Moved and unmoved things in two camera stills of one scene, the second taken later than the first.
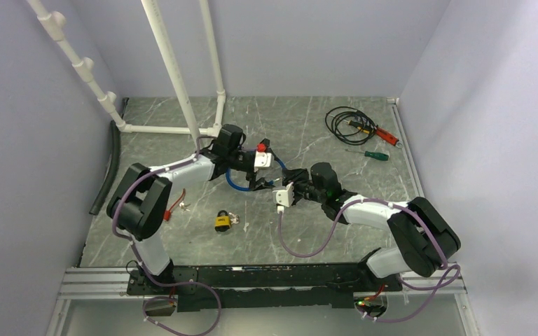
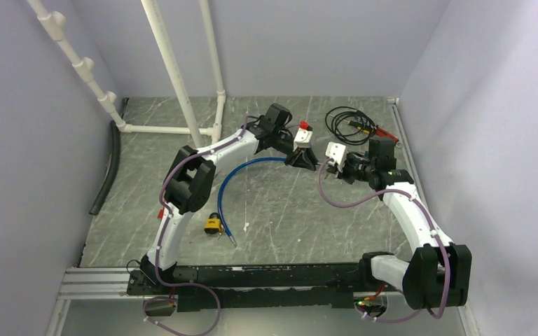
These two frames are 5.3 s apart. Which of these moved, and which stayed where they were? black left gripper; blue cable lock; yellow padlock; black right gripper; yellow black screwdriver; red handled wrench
Moved: blue cable lock; black right gripper; yellow padlock; black left gripper
Stayed: red handled wrench; yellow black screwdriver
